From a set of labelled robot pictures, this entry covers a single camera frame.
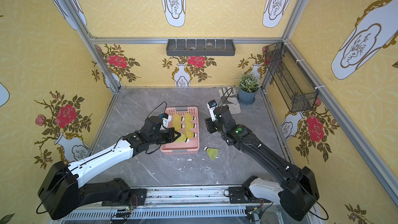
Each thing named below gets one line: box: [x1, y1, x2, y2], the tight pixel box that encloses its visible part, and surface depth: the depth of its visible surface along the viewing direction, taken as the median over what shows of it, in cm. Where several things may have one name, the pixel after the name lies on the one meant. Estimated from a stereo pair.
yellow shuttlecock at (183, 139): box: [174, 133, 190, 144], surface depth 84 cm
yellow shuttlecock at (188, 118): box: [184, 112, 194, 124], surface depth 102 cm
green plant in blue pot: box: [235, 72, 261, 105], surface depth 105 cm
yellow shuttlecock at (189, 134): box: [184, 128, 198, 139], surface depth 94 cm
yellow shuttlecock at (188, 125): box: [184, 120, 197, 133], surface depth 97 cm
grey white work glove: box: [218, 86, 242, 115], surface depth 119 cm
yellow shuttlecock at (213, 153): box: [203, 146, 220, 161], surface depth 89 cm
